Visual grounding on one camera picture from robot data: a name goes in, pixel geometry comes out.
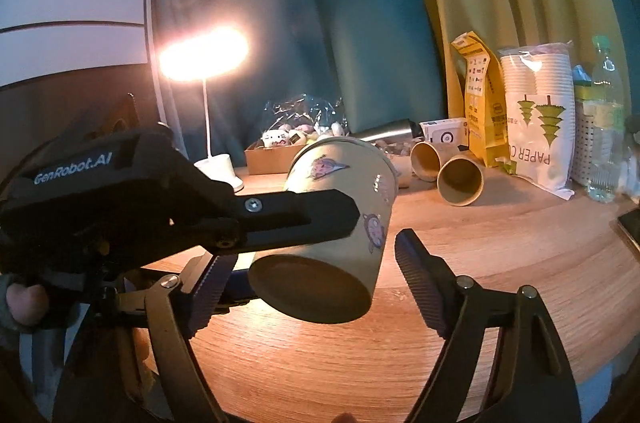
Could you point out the white desk lamp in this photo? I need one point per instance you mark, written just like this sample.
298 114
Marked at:
201 57

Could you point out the clear plastic water bottle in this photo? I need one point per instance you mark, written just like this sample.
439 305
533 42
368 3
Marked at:
607 112

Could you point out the small white box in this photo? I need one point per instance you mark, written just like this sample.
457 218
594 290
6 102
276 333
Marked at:
452 130

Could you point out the brown cardboard box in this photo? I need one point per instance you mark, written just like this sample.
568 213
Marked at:
267 161

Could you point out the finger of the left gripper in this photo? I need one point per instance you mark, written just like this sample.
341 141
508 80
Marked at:
275 220

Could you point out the person's hand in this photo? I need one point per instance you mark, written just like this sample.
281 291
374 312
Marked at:
22 306

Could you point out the paper cup with cartoon print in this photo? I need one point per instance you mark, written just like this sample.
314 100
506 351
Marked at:
332 281

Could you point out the yellow paper package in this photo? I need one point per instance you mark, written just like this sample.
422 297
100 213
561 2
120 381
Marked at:
484 100

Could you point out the lying paper cup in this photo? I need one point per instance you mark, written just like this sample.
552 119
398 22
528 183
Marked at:
460 181
428 158

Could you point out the paper cup sleeve bag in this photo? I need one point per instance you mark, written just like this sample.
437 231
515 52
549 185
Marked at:
540 115

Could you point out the teal curtain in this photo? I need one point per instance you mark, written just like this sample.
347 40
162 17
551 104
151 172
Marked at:
378 56

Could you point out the steel thermos bottle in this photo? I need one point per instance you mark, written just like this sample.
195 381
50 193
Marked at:
396 131

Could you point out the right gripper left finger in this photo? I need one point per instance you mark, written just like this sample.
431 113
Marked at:
101 380

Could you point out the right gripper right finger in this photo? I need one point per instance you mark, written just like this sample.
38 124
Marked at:
530 378

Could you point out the black smartphone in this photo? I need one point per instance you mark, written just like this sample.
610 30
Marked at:
630 225

